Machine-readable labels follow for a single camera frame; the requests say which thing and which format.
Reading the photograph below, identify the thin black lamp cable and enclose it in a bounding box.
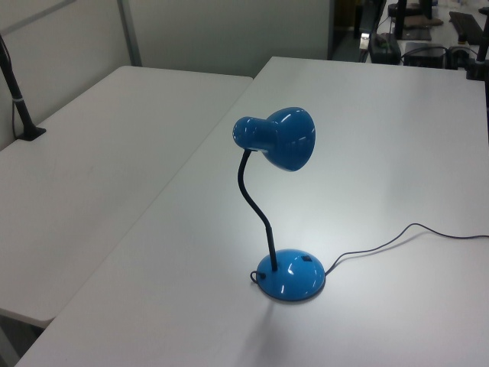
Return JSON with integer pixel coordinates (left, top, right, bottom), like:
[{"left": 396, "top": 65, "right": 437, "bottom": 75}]
[{"left": 249, "top": 222, "right": 489, "bottom": 286}]

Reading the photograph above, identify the black camera pole with clamp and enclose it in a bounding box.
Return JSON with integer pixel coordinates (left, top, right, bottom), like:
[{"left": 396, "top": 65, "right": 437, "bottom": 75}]
[{"left": 0, "top": 33, "right": 47, "bottom": 142}]

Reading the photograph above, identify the black electronics box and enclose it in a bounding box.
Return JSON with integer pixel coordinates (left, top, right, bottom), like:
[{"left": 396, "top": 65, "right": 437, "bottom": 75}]
[{"left": 400, "top": 45, "right": 449, "bottom": 69}]

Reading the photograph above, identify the black clamp with pole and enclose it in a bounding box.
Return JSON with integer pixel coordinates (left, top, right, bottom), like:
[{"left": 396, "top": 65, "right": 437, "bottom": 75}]
[{"left": 464, "top": 0, "right": 489, "bottom": 82}]

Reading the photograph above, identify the blue gooseneck desk lamp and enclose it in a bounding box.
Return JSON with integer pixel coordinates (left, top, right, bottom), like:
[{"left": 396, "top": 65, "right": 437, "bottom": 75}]
[{"left": 232, "top": 106, "right": 327, "bottom": 304}]

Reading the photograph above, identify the black upright stand pole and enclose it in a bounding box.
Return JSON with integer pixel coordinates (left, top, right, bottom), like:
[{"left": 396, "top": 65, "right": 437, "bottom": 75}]
[{"left": 394, "top": 0, "right": 408, "bottom": 40}]

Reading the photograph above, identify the black power strip box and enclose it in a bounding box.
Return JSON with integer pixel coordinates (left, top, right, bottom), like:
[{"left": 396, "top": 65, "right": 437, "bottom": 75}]
[{"left": 368, "top": 32, "right": 403, "bottom": 64}]

